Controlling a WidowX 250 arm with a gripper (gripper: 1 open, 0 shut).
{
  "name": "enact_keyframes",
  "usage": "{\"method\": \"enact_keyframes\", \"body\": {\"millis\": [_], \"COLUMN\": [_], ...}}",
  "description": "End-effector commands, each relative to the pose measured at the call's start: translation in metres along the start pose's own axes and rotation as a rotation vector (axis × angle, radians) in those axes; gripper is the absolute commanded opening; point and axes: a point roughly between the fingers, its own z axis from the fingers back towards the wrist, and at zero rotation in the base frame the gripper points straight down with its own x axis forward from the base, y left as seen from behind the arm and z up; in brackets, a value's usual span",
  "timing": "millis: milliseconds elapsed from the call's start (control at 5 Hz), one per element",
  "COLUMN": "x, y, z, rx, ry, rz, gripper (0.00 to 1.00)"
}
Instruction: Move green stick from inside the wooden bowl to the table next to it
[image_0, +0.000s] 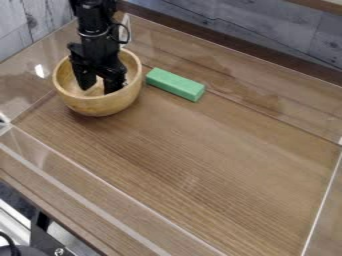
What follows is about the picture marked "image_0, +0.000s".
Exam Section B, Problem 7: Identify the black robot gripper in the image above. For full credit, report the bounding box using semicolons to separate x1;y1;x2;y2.
67;35;127;94

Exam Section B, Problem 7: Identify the wooden bowl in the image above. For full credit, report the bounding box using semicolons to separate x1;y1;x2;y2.
52;49;143;117

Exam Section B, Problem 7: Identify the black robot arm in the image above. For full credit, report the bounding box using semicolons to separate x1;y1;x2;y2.
67;0;130;94

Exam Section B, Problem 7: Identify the green stick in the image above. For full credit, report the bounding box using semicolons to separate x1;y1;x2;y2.
146;68;206;102

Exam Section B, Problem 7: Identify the black metal base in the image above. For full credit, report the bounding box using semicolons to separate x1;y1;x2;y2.
30;211;76;256

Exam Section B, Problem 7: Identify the clear acrylic corner bracket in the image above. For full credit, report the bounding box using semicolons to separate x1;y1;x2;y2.
119;14;133;47

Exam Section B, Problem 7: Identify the clear acrylic enclosure wall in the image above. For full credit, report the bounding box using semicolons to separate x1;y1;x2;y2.
0;118;227;256

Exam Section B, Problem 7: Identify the black cable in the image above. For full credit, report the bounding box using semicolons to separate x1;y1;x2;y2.
0;229;22;256

